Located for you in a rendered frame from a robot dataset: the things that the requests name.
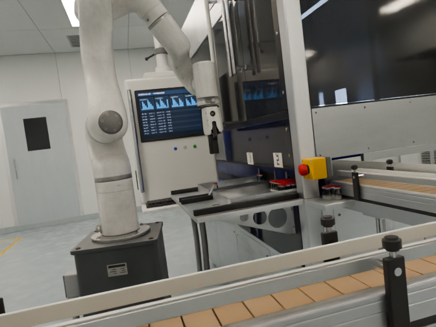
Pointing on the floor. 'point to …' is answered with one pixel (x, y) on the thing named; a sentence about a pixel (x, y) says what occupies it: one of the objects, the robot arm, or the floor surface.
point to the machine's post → (300, 117)
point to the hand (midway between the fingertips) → (213, 148)
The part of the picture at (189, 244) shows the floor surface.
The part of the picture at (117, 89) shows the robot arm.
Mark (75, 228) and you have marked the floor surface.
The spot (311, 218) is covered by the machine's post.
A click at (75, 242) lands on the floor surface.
